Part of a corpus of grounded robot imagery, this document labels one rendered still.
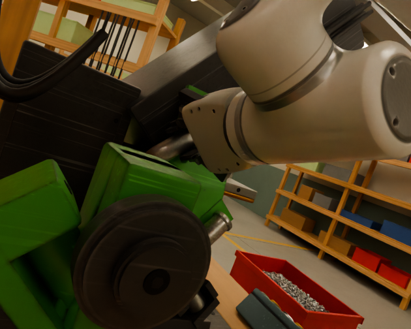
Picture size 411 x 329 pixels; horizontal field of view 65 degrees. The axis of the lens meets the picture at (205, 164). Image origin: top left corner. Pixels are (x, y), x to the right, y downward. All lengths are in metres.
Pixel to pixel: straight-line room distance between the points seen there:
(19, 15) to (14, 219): 1.09
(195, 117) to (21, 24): 0.92
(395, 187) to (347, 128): 6.26
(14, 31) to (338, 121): 1.11
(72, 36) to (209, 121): 3.37
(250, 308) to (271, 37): 0.55
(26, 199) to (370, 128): 0.21
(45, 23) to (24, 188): 3.81
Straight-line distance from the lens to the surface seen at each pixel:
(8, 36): 1.25
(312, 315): 0.85
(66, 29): 3.78
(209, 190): 0.55
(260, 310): 0.68
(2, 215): 0.19
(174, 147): 0.48
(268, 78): 0.25
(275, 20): 0.24
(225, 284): 0.82
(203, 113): 0.38
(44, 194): 0.18
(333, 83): 0.25
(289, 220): 6.88
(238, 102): 0.33
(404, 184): 6.46
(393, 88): 0.25
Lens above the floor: 1.19
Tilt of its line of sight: 3 degrees down
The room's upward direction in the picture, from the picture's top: 21 degrees clockwise
